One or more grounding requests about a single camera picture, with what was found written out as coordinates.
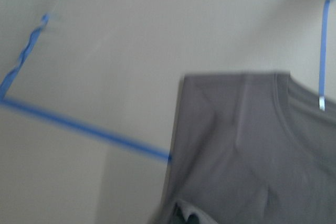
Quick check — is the dark brown t-shirt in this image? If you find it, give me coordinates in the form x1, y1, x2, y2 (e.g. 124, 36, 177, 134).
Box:
154, 72, 335, 223

